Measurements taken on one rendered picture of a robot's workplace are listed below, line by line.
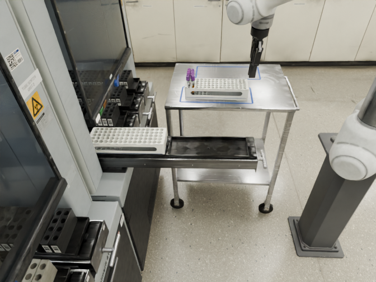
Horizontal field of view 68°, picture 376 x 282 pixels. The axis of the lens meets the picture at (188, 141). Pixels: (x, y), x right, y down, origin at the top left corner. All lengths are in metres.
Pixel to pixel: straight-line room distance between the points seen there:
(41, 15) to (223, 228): 1.46
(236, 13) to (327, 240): 1.28
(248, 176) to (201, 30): 1.99
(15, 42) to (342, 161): 0.97
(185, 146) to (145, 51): 2.44
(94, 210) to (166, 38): 2.57
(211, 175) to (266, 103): 0.59
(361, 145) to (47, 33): 0.97
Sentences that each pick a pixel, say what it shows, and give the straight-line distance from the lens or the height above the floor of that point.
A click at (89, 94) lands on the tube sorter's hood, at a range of 0.99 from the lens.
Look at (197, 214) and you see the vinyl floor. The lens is 1.86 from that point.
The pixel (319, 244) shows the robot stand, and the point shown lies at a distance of 1.80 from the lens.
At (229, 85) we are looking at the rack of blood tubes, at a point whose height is 0.88.
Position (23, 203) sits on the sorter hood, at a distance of 0.70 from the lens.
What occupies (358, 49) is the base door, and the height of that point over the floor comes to 0.22.
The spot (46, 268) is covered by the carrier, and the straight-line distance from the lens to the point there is 0.82.
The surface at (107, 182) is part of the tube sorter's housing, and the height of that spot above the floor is 0.73.
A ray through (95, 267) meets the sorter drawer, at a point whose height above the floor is 0.77.
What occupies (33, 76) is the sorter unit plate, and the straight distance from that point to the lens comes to 0.74.
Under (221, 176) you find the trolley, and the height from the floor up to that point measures 0.28.
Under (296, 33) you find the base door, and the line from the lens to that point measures 3.45.
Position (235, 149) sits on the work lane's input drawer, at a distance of 1.10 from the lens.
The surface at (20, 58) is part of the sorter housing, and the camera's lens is 0.72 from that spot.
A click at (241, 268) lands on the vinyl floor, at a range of 1.71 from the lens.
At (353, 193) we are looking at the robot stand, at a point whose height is 0.53.
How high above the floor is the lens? 1.55
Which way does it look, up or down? 41 degrees down
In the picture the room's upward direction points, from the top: 2 degrees counter-clockwise
